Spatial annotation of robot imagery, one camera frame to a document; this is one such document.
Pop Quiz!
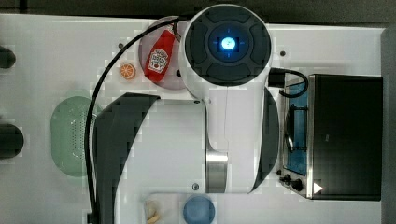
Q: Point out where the black round pan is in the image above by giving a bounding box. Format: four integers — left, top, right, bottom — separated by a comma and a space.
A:
0, 124, 24, 160

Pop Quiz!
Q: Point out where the red ketchup bottle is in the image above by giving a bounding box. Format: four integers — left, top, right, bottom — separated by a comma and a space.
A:
144, 30, 175, 82

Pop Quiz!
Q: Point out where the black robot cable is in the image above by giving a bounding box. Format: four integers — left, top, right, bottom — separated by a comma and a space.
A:
84, 16, 188, 224

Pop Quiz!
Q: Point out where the black cup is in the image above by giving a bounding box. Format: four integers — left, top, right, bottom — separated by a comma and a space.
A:
0, 47, 16, 69

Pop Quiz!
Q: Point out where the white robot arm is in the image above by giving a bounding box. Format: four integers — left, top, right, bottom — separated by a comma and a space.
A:
93, 4, 277, 224

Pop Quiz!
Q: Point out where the orange slice toy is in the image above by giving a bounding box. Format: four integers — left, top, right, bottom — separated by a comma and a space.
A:
120, 63, 135, 80

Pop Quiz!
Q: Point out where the blue bowl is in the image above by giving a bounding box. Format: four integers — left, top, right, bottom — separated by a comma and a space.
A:
183, 196, 216, 224

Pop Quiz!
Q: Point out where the black toaster oven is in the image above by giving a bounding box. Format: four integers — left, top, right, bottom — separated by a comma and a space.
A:
277, 74, 383, 201

